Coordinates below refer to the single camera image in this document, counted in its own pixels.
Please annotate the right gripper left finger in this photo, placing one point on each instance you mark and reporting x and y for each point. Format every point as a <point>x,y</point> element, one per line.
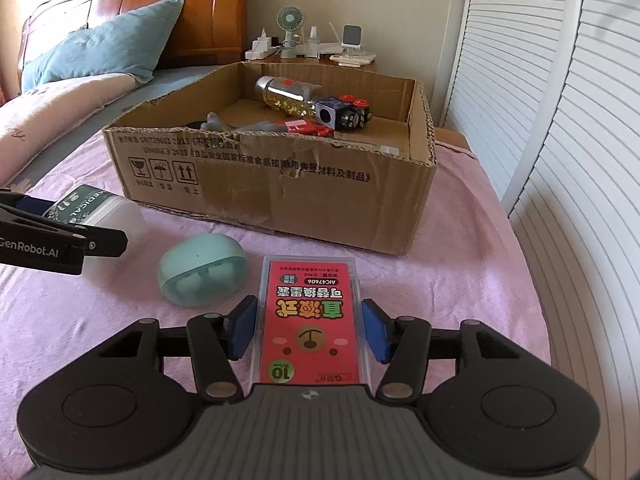
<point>131,363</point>

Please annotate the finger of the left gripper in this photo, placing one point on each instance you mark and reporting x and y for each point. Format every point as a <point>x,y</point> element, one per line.
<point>24,214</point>

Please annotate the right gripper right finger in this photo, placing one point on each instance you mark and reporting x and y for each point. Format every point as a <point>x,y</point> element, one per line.
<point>406,345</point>

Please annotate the white green medical bottle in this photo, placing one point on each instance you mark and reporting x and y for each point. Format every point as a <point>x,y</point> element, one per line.
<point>93,206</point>

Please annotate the teal egg-shaped case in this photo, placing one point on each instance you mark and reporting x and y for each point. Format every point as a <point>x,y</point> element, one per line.
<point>201,270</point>

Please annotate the red label plastic card case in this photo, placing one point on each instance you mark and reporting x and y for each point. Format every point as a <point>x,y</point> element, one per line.
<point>309,329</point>

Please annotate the grey spiky robot toy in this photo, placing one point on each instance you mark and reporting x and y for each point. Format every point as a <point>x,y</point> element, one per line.
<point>213,123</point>

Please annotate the red fire truck toy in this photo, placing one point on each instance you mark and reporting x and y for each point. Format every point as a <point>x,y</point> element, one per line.
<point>306,127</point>

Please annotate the black cube toy red buttons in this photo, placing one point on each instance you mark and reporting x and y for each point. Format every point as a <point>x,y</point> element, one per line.
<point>345,113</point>

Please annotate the clear bottle gold contents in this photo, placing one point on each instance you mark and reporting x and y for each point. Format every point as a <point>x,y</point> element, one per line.
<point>291,96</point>

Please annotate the pink bed sheet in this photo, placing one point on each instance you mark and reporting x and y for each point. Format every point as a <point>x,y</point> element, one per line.
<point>464,263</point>

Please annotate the blue pillow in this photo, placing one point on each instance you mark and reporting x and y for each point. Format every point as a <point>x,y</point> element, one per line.
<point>130,44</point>

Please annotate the cardboard box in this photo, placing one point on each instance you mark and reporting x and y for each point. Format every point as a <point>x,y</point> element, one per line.
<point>365,189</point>

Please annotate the wooden headboard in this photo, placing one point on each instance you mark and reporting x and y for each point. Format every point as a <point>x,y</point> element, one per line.
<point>208,32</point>

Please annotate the white power adapter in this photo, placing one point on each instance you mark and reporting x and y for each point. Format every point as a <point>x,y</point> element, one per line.
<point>262,47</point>

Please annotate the wooden nightstand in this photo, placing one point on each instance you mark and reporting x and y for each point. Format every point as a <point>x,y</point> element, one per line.
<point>324,60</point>

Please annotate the clear spray bottle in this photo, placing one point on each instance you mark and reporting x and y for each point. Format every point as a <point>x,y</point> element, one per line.
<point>312,49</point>

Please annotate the green desk fan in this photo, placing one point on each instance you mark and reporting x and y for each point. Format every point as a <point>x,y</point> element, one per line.
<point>290,19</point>

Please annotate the white louvered closet door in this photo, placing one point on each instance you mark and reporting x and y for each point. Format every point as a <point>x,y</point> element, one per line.
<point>547,93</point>

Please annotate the white smart display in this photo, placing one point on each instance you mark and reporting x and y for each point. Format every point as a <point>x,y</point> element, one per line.
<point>351,39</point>

